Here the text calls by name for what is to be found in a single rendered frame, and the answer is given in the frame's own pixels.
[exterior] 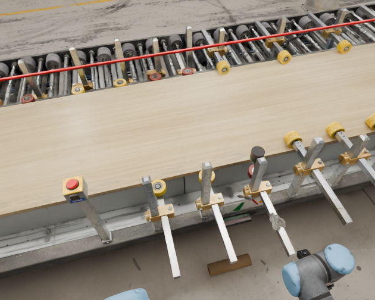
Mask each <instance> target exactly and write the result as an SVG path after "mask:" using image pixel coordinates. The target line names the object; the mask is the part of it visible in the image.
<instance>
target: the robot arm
mask: <svg viewBox="0 0 375 300"><path fill-rule="evenodd" d="M297 257H298V259H299V260H296V261H292V262H291V263H289V264H287V265H285V266H284V267H283V268H282V277H283V281H284V284H285V286H286V289H287V290H288V291H289V293H290V294H291V295H292V296H294V297H298V298H299V300H334V298H333V297H332V295H331V293H330V291H329V290H331V289H332V287H334V282H336V281H338V280H339V279H341V278H342V277H344V276H345V275H347V274H350V273H351V272H352V270H353V269H354V267H355V260H354V257H353V255H352V253H351V252H350V251H349V250H348V249H347V248H346V247H344V246H342V245H340V244H331V245H328V246H326V248H325V249H324V250H322V251H319V252H316V253H315V254H312V255H311V254H310V252H309V251H308V250H307V249H303V250H300V251H297ZM104 300H150V299H149V298H148V295H147V292H146V290H145V289H142V288H139V289H132V290H128V291H125V292H122V293H119V294H116V295H114V296H110V297H109V298H107V299H104Z"/></svg>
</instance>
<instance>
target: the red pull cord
mask: <svg viewBox="0 0 375 300"><path fill-rule="evenodd" d="M372 21H375V18H374V19H369V20H362V21H355V22H350V23H343V24H336V25H332V26H325V27H318V28H313V29H306V30H299V31H294V32H287V33H280V34H276V35H269V36H261V37H255V38H250V39H243V40H236V41H231V42H224V43H217V44H213V45H205V46H199V47H194V48H187V49H180V50H175V51H168V52H161V53H157V54H149V55H143V56H138V57H131V58H123V59H119V60H112V61H105V62H98V63H93V64H86V65H79V66H75V67H67V68H61V69H56V70H49V71H41V72H37V73H30V74H23V75H19V76H11V77H4V78H0V82H2V81H6V80H14V79H20V78H25V77H32V76H39V75H43V74H51V73H57V72H62V71H69V70H76V69H80V68H88V67H94V66H99V65H106V64H113V63H120V62H125V61H131V60H139V59H143V58H150V57H157V56H162V55H168V54H176V53H180V52H187V51H194V50H199V49H205V48H213V47H217V46H224V45H231V44H236V43H243V42H250V41H254V40H261V39H268V38H275V37H280V36H287V35H294V34H298V33H305V32H312V31H317V30H324V29H331V28H335V27H342V26H349V25H354V24H361V23H368V22H372Z"/></svg>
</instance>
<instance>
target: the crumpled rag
mask: <svg viewBox="0 0 375 300"><path fill-rule="evenodd" d="M270 221H271V222H272V224H273V225H272V228H273V229H274V230H278V231H279V230H280V229H281V227H284V228H286V222H285V221H284V219H283V218H280V217H279V215H276V214H274V213H273V212H272V213H271V214H270Z"/></svg>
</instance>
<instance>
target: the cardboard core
mask: <svg viewBox="0 0 375 300"><path fill-rule="evenodd" d="M236 258H237V262H236V263H234V264H230V262H229V259H225V260H221V261H217V262H213V263H210V264H207V267H208V272H209V274H210V276H214V275H217V274H221V273H225V272H228V271H232V270H235V269H239V268H242V267H246V266H249V265H252V262H251V258H250V256H249V254H243V255H240V256H237V257H236Z"/></svg>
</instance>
